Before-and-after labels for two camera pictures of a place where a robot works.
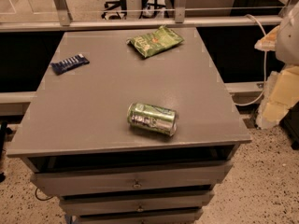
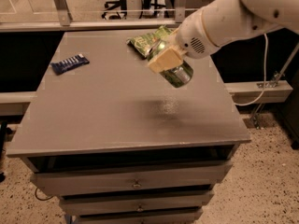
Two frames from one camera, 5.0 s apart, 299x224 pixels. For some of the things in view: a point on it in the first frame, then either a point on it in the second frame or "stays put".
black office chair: [117, 9] stays put
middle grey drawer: [99, 203] stays put
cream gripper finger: [281, 91] → [192, 39]
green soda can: [153, 119] → [177, 77]
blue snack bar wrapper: [71, 63] stays put
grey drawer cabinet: [125, 139] stays put
